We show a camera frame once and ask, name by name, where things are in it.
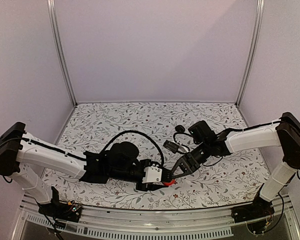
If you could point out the floral patterned table mat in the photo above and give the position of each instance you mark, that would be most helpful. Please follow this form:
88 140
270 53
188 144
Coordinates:
231 180

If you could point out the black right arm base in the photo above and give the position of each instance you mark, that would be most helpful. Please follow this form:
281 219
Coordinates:
259 208

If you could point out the aluminium back right post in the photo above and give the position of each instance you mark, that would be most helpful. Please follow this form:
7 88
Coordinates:
252 51

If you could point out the aluminium back left post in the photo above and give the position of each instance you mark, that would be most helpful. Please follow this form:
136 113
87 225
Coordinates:
60 52

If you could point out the white right camera bracket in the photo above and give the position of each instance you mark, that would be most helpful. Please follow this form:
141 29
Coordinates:
182 149

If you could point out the red round bottle cap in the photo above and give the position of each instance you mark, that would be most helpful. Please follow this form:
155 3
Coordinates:
170 183

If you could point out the aluminium front rail frame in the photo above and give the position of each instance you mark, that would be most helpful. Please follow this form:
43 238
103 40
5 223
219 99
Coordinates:
101 223

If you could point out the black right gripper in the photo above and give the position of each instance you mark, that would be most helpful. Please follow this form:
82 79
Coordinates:
187 167

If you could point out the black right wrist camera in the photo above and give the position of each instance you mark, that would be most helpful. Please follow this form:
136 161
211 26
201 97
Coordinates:
171 146

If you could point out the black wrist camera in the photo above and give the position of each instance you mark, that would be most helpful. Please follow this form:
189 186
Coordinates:
171 146
166 176

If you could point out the aluminium post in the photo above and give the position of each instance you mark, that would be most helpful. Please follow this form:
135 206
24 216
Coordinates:
60 52
252 51

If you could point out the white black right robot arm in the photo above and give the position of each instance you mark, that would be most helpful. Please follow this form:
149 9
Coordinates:
283 132

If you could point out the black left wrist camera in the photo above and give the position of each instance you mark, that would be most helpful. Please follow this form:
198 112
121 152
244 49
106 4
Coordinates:
166 176

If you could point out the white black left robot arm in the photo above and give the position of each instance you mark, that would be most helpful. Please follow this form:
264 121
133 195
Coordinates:
19 149

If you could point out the white left camera bracket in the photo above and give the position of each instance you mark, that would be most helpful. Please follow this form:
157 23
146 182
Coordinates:
152 174

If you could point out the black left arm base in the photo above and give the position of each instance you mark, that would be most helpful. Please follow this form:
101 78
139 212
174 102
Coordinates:
68 211

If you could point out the white camera bracket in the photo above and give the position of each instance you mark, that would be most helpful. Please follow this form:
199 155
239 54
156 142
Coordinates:
182 149
152 174

